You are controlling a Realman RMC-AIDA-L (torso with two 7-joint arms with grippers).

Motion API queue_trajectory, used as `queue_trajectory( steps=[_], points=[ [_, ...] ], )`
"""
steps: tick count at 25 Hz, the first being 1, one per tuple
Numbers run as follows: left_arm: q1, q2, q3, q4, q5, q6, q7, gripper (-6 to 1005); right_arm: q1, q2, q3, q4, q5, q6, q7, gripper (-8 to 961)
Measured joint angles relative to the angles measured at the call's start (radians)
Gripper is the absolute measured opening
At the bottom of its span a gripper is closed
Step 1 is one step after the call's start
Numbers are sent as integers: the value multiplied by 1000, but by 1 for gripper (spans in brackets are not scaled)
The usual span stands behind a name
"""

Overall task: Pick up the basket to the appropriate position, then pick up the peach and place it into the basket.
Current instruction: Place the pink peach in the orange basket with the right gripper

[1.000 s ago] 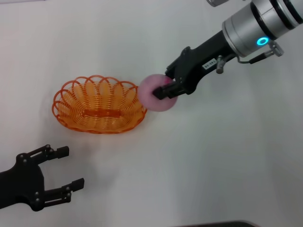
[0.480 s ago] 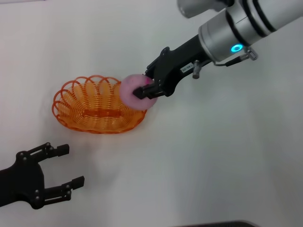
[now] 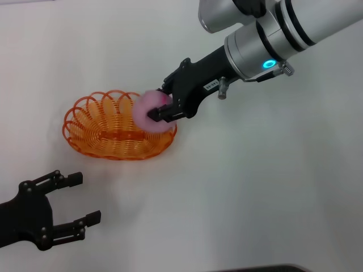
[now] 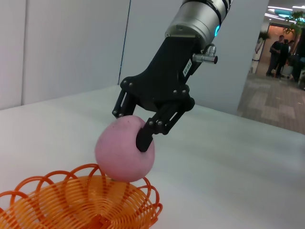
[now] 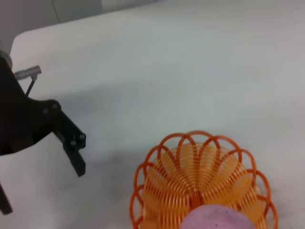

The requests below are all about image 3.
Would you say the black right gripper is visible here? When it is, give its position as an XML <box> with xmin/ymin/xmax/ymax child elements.
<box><xmin>147</xmin><ymin>46</ymin><xmax>242</xmax><ymax>122</ymax></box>

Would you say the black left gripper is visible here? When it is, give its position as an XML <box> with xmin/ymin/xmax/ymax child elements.
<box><xmin>0</xmin><ymin>169</ymin><xmax>102</xmax><ymax>252</ymax></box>

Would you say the pink peach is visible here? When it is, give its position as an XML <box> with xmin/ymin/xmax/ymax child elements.
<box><xmin>132</xmin><ymin>89</ymin><xmax>175</xmax><ymax>134</ymax></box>

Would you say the orange woven plastic basket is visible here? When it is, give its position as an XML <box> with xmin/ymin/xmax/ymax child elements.
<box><xmin>62</xmin><ymin>88</ymin><xmax>178</xmax><ymax>162</ymax></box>

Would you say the right arm cable with plug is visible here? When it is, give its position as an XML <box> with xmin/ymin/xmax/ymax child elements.
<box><xmin>217</xmin><ymin>60</ymin><xmax>295</xmax><ymax>100</ymax></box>

